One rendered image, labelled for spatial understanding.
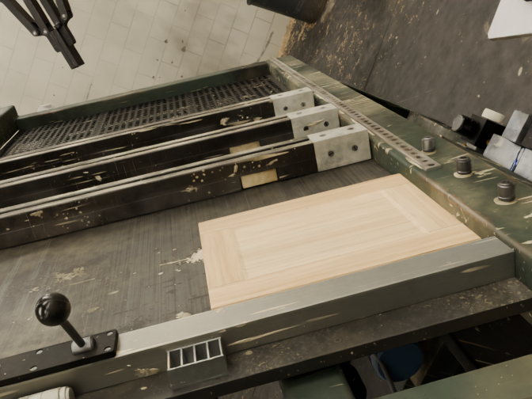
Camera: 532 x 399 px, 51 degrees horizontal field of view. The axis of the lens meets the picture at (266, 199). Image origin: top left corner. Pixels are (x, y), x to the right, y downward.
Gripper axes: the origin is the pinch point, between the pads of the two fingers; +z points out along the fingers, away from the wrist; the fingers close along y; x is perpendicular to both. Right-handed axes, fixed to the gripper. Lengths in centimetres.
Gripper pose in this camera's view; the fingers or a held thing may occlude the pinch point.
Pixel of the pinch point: (67, 48)
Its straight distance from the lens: 107.6
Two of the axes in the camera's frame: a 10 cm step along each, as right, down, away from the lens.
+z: 4.6, 8.4, 2.8
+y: 8.8, -4.0, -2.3
